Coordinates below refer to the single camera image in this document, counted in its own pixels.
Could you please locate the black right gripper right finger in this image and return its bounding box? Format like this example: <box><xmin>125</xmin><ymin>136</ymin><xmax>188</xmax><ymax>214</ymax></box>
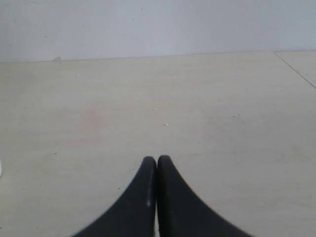
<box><xmin>157</xmin><ymin>156</ymin><xmax>250</xmax><ymax>237</ymax></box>

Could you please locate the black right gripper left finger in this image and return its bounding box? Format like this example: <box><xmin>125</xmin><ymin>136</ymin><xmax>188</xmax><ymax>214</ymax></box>
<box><xmin>75</xmin><ymin>157</ymin><xmax>157</xmax><ymax>237</ymax></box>

